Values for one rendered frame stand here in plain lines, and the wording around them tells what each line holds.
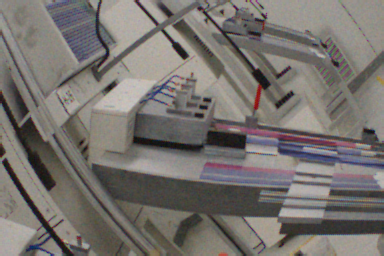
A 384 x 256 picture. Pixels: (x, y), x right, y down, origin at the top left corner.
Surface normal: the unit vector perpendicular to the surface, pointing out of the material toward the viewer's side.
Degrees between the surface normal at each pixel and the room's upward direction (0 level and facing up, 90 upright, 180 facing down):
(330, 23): 90
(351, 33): 90
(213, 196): 90
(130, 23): 90
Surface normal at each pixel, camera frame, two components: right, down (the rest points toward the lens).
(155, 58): -0.08, 0.15
